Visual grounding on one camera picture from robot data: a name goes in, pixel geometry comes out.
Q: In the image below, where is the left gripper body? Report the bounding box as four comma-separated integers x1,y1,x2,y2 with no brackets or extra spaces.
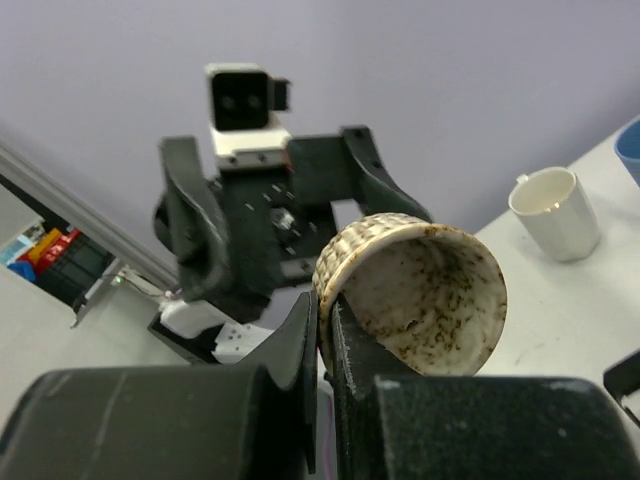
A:
219,137,353,320

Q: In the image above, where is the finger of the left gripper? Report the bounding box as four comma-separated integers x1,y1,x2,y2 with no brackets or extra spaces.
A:
341,126,433,222
160,136,233,301

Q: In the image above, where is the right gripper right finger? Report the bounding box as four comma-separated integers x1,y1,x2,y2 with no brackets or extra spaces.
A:
330,300,639,479

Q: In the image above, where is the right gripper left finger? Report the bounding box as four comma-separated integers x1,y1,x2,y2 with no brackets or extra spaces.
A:
1,292,318,479

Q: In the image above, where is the speckled small ceramic cup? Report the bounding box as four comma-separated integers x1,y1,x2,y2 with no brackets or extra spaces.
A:
312,213,508,376

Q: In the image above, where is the white faceted mug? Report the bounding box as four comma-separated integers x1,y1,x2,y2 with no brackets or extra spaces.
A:
508,167,601,262

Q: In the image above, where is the blue plastic cup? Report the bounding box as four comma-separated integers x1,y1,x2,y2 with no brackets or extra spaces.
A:
614,118,640,185

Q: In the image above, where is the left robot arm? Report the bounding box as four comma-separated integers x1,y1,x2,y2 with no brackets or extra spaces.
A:
151,125,429,363

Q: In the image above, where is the crate of coloured items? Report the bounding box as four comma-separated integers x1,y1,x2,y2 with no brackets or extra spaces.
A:
1,225,115,308

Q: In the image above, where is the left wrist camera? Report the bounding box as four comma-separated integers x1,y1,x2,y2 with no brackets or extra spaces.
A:
205,63,291,171

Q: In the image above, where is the aluminium mounting rail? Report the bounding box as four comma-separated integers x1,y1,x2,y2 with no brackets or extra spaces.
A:
0,137,181,329

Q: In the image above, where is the black wire dish rack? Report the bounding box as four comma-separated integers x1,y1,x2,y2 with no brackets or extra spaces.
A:
603,350,640,425

